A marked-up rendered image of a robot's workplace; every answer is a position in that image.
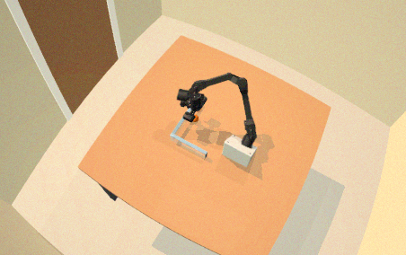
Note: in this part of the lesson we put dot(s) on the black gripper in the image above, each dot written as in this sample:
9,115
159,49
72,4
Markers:
190,116

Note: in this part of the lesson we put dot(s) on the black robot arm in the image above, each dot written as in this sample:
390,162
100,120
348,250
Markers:
194,96

